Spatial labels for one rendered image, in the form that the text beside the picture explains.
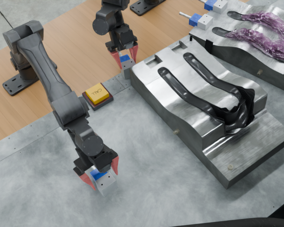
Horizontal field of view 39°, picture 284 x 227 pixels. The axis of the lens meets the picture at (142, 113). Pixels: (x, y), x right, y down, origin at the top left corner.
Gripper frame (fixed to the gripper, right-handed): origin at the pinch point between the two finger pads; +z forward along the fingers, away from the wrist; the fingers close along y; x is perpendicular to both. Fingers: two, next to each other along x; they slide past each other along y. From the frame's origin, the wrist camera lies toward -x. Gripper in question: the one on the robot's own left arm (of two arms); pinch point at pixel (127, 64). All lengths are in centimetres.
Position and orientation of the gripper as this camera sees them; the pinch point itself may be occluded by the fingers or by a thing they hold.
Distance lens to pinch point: 142.8
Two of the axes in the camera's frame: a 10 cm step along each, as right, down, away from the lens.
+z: 2.4, 8.6, 4.5
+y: 9.1, -3.6, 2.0
